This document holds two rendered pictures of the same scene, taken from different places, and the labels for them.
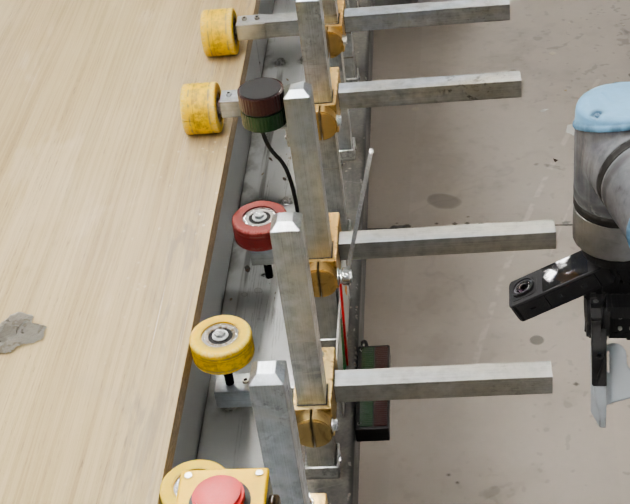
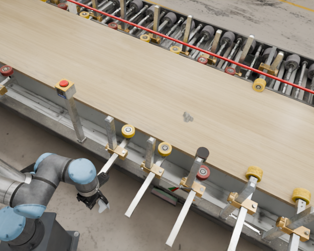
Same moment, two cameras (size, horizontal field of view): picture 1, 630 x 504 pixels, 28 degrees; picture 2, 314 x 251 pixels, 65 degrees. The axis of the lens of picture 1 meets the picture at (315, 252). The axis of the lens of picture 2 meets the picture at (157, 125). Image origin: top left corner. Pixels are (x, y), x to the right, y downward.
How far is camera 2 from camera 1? 148 cm
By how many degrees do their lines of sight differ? 68
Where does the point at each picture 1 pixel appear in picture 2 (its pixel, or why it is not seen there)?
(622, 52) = not seen: outside the picture
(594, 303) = not seen: hidden behind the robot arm
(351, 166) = (257, 236)
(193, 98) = (252, 168)
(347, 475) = (142, 178)
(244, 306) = (218, 191)
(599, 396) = not seen: hidden behind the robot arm
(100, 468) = (142, 119)
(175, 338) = (170, 141)
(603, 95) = (86, 166)
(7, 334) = (187, 115)
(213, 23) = (299, 191)
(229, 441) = (175, 171)
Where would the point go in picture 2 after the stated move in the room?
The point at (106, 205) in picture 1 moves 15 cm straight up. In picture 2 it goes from (226, 145) to (234, 130)
